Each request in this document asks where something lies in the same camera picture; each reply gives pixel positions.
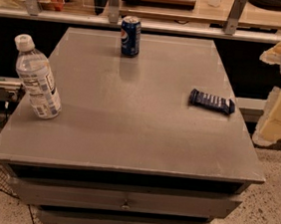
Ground blue rxbar blueberry wrapper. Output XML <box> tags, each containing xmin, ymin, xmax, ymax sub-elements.
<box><xmin>188</xmin><ymin>89</ymin><xmax>235</xmax><ymax>115</ymax></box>

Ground clear plastic water bottle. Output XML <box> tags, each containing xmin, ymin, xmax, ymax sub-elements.
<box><xmin>15</xmin><ymin>34</ymin><xmax>62</xmax><ymax>119</ymax></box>

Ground blue pepsi can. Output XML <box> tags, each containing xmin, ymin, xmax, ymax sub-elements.
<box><xmin>121</xmin><ymin>16</ymin><xmax>141</xmax><ymax>57</ymax></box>

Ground grey drawer cabinet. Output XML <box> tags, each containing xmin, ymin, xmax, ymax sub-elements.
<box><xmin>0</xmin><ymin>28</ymin><xmax>265</xmax><ymax>224</ymax></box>

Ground upper grey drawer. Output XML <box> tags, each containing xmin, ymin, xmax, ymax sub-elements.
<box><xmin>9</xmin><ymin>176</ymin><xmax>241</xmax><ymax>219</ymax></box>

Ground metal shelf rail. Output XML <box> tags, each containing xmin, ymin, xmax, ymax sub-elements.
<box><xmin>0</xmin><ymin>3</ymin><xmax>281</xmax><ymax>47</ymax></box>

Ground black wire rack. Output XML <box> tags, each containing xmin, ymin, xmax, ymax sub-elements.
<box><xmin>0</xmin><ymin>164</ymin><xmax>17</xmax><ymax>198</ymax></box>

